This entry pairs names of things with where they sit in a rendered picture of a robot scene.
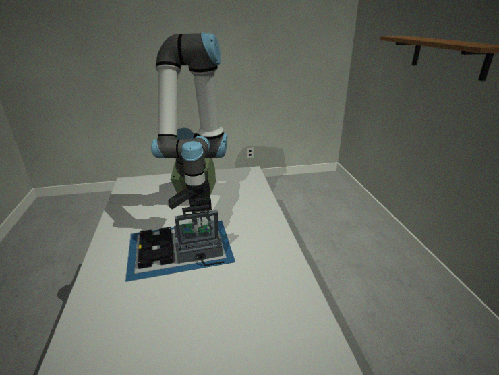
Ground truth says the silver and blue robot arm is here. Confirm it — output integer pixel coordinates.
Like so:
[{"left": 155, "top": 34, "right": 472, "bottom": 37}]
[{"left": 151, "top": 32, "right": 227, "bottom": 186}]

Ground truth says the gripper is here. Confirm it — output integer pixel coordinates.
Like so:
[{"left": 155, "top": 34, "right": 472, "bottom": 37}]
[{"left": 186, "top": 179, "right": 212, "bottom": 214}]

